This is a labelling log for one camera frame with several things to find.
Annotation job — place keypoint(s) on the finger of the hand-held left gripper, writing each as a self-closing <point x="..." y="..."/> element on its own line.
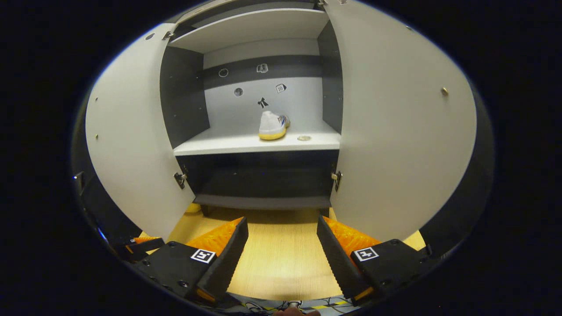
<point x="142" y="248"/>

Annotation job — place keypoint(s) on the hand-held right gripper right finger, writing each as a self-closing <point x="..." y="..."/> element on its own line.
<point x="338" y="263"/>

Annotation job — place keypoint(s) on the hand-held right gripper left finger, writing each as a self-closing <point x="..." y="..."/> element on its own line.
<point x="230" y="259"/>

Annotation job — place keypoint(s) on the white striped shoe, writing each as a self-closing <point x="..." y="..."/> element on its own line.
<point x="270" y="125"/>

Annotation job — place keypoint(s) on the beige cabinet drawer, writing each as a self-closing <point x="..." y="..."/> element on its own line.
<point x="206" y="11"/>

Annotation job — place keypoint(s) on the yellow plush toy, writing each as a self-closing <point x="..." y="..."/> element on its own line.
<point x="193" y="208"/>

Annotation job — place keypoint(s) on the black backdrop cloth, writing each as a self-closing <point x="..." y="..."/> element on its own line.
<point x="461" y="197"/>

